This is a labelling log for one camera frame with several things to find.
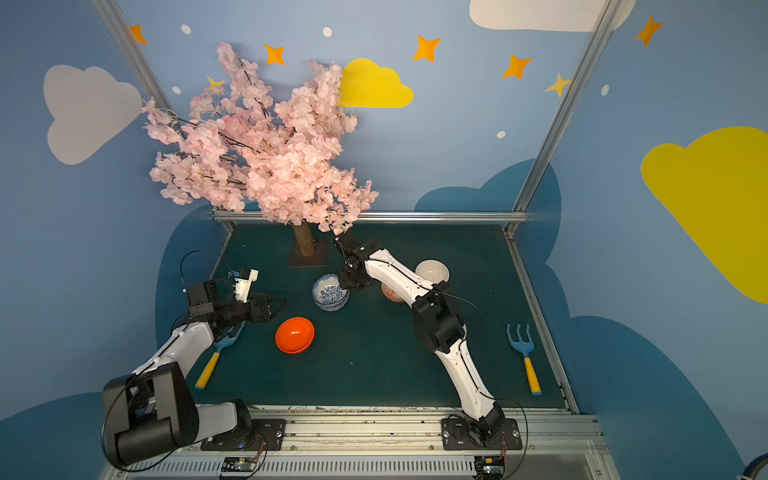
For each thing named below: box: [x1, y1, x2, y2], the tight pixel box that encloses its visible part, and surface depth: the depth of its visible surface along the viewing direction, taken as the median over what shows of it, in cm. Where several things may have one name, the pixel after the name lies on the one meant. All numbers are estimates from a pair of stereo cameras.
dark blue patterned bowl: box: [312, 297, 350, 312], surface depth 95 cm
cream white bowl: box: [414, 259, 450, 285], surface depth 106 cm
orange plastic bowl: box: [275, 316, 315, 354], surface depth 90 cm
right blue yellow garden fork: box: [506, 323, 542, 396], surface depth 91 cm
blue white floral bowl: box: [312, 273, 350, 311], surface depth 98 cm
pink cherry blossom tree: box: [142, 42, 379, 257], surface depth 74 cm
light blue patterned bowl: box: [312, 288, 350, 308], surface depth 97 cm
